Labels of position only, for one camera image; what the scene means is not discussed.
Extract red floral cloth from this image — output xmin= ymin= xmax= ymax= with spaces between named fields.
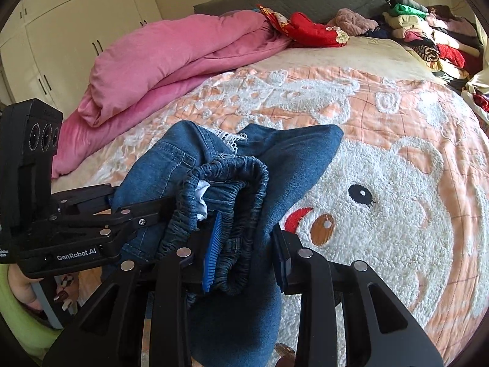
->
xmin=256 ymin=5 xmax=350 ymax=48

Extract person's left hand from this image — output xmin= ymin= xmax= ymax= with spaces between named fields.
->
xmin=6 ymin=265 xmax=81 ymax=314

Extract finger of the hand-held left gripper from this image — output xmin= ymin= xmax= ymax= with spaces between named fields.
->
xmin=57 ymin=196 xmax=200 ymax=238
xmin=57 ymin=184 xmax=116 ymax=215

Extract mauve fuzzy cloth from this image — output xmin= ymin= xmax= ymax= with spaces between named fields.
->
xmin=334 ymin=8 xmax=379 ymax=37

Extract cream wardrobe black handles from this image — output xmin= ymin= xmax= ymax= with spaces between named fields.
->
xmin=0 ymin=0 xmax=163 ymax=123

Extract pink quilt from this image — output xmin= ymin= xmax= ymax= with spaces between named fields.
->
xmin=51 ymin=9 xmax=293 ymax=178

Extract blue denim pants lace trim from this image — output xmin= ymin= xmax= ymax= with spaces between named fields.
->
xmin=111 ymin=120 xmax=344 ymax=367

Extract pile of folded clothes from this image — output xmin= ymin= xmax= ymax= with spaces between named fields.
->
xmin=367 ymin=0 xmax=489 ymax=123

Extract person's left forearm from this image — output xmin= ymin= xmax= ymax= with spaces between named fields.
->
xmin=0 ymin=265 xmax=62 ymax=358

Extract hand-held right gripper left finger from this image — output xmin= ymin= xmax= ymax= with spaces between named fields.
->
xmin=42 ymin=212 xmax=226 ymax=367

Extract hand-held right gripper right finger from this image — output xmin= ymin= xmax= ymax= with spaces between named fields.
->
xmin=269 ymin=225 xmax=444 ymax=367

